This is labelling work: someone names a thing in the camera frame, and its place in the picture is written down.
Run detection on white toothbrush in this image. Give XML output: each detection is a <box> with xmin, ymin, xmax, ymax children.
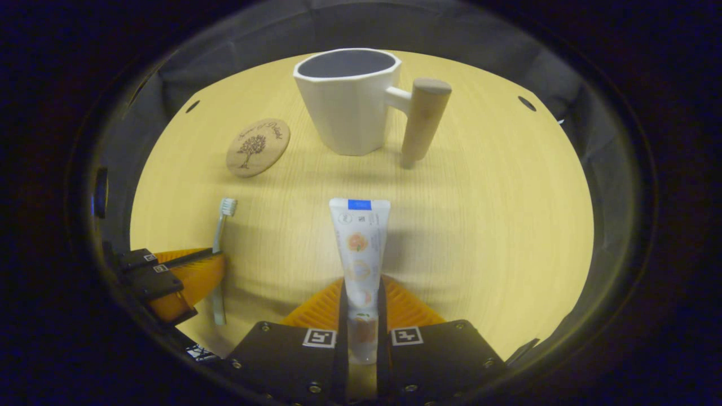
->
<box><xmin>212</xmin><ymin>197</ymin><xmax>238</xmax><ymax>326</ymax></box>

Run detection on round wooden coaster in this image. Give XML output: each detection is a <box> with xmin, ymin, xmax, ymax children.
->
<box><xmin>226</xmin><ymin>118</ymin><xmax>291</xmax><ymax>179</ymax></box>

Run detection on white cup with wooden handle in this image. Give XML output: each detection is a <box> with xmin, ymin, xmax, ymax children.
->
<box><xmin>293</xmin><ymin>48</ymin><xmax>452</xmax><ymax>170</ymax></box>

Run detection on white toothpaste tube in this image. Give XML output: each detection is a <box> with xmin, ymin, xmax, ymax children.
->
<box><xmin>329</xmin><ymin>197</ymin><xmax>391</xmax><ymax>364</ymax></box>

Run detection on wooden desktop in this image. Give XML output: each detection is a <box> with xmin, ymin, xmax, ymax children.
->
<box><xmin>130</xmin><ymin>50</ymin><xmax>595</xmax><ymax>406</ymax></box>

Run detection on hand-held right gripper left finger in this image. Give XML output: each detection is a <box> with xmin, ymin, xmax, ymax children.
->
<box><xmin>226</xmin><ymin>276</ymin><xmax>349</xmax><ymax>406</ymax></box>

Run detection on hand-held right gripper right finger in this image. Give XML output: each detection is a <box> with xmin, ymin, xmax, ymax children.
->
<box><xmin>377</xmin><ymin>275</ymin><xmax>508</xmax><ymax>406</ymax></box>

